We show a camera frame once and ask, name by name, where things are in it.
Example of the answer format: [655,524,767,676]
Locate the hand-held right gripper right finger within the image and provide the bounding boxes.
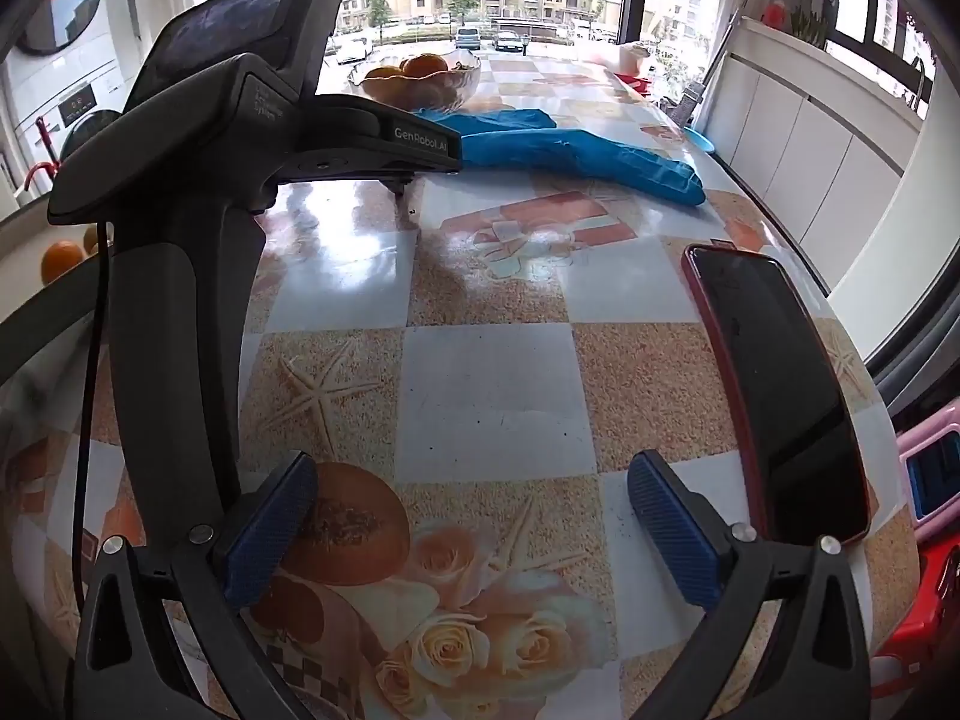
[626,450,875,720]

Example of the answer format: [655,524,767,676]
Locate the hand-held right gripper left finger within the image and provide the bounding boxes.
[67,451,320,720]

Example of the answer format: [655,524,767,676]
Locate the blue plastic bag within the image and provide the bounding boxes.
[416,107,706,207]

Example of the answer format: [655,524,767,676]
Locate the smartphone in red case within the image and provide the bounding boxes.
[681,243,877,547]

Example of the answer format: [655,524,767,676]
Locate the pink plastic stool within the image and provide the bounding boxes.
[896,401,960,541]

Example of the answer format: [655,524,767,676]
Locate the white tumble dryer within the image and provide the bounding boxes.
[0,0,143,91]

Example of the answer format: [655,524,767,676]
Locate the glass fruit bowl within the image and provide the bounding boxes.
[349,49,482,112]

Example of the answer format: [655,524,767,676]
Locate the white cabinets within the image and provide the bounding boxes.
[705,22,938,293]

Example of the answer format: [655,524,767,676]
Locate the pink plastic bag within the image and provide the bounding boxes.
[589,41,653,76]

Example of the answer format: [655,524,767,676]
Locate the green potted plant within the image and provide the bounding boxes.
[791,7,830,46]

